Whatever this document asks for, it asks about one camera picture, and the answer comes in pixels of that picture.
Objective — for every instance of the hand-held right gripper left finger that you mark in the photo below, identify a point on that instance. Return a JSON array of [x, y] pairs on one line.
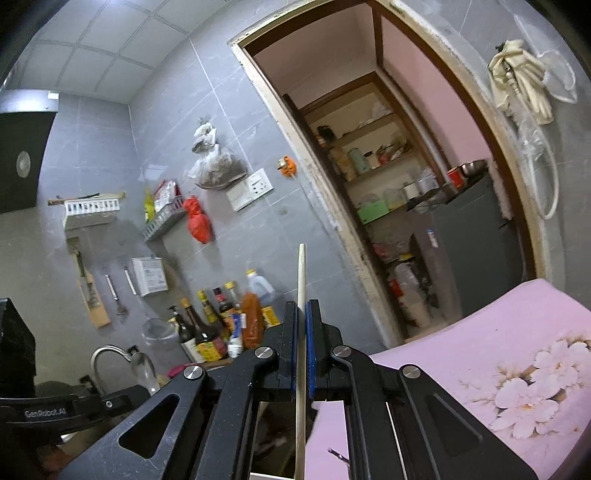
[[291, 350]]

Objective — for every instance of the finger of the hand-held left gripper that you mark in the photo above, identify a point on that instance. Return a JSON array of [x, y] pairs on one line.
[[120, 401]]

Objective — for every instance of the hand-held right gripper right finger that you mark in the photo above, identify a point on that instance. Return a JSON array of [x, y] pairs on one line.
[[311, 350]]

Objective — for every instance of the metal spoon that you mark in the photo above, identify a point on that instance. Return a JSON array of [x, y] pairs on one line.
[[144, 369]]

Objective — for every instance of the wooden chopstick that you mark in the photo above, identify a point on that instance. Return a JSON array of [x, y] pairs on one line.
[[301, 277]]

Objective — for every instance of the orange sauce bottle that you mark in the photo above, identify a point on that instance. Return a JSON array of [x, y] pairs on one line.
[[252, 323]]

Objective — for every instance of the metal faucet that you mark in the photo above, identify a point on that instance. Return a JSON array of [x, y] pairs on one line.
[[99, 355]]

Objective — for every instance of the small white tube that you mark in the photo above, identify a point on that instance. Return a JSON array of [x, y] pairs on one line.
[[236, 337]]

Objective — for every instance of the pink cloth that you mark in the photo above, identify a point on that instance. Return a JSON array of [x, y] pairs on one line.
[[177, 371]]

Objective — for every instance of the hanging metal strainer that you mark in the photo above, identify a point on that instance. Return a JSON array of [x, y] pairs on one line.
[[159, 332]]

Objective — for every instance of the dark pump bottle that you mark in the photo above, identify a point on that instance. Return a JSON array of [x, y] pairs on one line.
[[184, 337]]

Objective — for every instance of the wooden knife board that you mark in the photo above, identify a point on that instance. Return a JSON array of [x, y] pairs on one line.
[[94, 304]]

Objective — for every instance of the hanging metal utensil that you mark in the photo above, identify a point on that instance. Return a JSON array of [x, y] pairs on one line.
[[115, 297]]

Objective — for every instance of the clear plastic jug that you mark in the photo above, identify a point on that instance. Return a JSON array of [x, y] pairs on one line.
[[413, 300]]

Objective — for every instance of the green box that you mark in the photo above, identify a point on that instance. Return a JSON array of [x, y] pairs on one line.
[[371, 213]]

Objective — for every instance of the pink floral tablecloth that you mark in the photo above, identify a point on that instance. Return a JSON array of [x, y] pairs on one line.
[[461, 332]]

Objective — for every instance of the red plastic bag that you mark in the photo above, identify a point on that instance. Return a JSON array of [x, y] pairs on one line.
[[198, 221]]

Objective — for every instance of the grey refrigerator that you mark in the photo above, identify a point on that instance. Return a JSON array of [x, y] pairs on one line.
[[466, 249]]

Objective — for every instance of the green thermos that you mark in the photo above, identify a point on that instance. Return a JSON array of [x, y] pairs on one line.
[[358, 161]]

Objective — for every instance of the yellow snack packet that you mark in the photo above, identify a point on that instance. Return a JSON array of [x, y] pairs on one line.
[[149, 207]]

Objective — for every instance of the bag of dried goods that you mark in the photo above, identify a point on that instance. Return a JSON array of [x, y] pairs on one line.
[[217, 168]]

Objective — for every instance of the red snack packet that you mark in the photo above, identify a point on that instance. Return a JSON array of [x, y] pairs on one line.
[[166, 196]]

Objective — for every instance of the red cup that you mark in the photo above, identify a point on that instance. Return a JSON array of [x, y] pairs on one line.
[[455, 177]]

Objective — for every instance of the wooden shelf unit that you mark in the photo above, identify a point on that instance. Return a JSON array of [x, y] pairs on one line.
[[369, 128]]

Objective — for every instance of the metal bowl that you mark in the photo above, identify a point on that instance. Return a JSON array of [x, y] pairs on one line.
[[474, 167]]

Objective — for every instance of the black range hood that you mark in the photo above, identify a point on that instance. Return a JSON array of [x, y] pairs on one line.
[[23, 138]]

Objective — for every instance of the clear plastic bag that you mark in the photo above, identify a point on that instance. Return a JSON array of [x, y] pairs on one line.
[[531, 136]]

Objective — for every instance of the cream rubber gloves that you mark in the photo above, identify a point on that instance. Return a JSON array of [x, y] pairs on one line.
[[517, 78]]

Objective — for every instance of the white mesh bag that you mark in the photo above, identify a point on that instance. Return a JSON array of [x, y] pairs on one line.
[[561, 78]]

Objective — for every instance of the white wall box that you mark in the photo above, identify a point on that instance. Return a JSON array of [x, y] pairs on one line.
[[150, 277]]

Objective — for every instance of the white wall socket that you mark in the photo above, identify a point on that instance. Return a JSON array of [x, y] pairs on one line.
[[249, 189]]

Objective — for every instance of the metal wall rack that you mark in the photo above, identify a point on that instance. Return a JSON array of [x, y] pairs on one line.
[[161, 226]]

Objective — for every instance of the white basket wall rack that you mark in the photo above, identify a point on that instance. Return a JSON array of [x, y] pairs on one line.
[[87, 207]]

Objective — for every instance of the cream door frame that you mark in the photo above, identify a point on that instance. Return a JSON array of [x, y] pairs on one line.
[[277, 26]]

